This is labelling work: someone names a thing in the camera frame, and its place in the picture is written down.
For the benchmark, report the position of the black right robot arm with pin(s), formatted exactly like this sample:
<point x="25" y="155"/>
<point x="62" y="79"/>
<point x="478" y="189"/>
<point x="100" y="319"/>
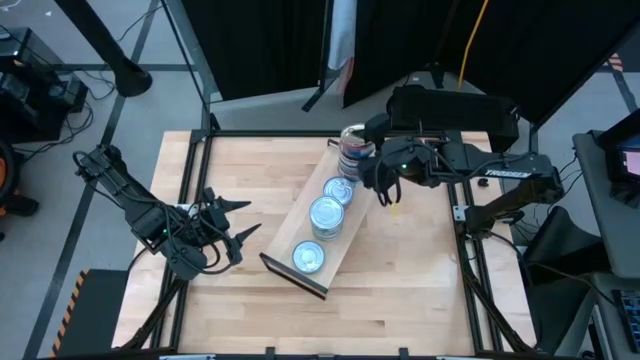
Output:
<point x="505" y="172"/>

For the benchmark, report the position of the black curtain panel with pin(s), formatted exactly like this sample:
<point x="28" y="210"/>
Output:
<point x="250" y="45"/>
<point x="540" y="50"/>

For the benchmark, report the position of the white-lid can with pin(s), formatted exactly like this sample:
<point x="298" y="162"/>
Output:
<point x="350" y="134"/>

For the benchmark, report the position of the black keyboard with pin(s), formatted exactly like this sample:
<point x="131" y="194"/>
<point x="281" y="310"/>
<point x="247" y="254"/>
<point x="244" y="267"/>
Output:
<point x="629" y="315"/>

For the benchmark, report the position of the black equipment case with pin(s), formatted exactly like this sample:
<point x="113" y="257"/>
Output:
<point x="450" y="112"/>

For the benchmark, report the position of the grey desk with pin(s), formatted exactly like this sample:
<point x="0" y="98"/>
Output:
<point x="620" y="240"/>

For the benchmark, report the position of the wooden shelf black metal legs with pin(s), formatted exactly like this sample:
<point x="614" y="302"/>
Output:
<point x="286" y="242"/>

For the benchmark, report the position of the teal skipjack tuna can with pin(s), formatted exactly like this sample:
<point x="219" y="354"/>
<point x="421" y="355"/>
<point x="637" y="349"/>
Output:
<point x="308" y="257"/>

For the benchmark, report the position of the black chair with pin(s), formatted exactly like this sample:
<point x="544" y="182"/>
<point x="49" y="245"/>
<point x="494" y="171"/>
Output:
<point x="560" y="245"/>

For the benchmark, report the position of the red label white tuna can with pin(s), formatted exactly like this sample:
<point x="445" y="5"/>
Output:
<point x="339" y="190"/>

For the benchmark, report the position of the black equipment rack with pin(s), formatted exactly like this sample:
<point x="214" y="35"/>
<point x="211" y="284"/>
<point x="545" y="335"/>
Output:
<point x="30" y="100"/>

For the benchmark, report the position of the black pole with round base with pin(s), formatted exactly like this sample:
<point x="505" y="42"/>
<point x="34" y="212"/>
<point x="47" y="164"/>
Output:
<point x="131" y="80"/>

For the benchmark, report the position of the black monitor pink screen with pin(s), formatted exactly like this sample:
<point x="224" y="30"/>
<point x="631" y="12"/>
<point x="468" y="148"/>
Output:
<point x="631" y="162"/>

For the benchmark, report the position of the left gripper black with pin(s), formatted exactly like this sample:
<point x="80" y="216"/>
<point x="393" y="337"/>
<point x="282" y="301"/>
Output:
<point x="220" y="225"/>

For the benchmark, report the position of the black hazard-striped floor plate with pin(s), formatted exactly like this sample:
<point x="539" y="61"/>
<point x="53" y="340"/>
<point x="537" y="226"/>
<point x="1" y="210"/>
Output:
<point x="95" y="315"/>

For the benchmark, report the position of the white tarp strip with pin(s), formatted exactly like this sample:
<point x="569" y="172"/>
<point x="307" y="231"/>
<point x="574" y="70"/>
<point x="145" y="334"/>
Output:
<point x="342" y="30"/>

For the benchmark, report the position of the black aluminium rig frame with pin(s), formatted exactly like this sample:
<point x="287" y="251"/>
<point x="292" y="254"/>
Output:
<point x="275" y="133"/>

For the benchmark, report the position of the orange black machine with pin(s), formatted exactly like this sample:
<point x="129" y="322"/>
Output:
<point x="10" y="200"/>

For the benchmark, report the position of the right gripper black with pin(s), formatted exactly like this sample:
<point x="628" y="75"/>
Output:
<point x="405" y="162"/>

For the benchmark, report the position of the black curtain stand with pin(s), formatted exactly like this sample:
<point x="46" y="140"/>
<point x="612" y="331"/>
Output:
<point x="533" y="142"/>
<point x="315" y="97"/>
<point x="439" y="75"/>

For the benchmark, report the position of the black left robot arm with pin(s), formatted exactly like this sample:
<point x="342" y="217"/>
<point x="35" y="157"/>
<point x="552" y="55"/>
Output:
<point x="135" y="205"/>

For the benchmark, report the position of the small black knob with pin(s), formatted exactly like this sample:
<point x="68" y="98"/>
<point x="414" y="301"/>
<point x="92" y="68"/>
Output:
<point x="483" y="182"/>

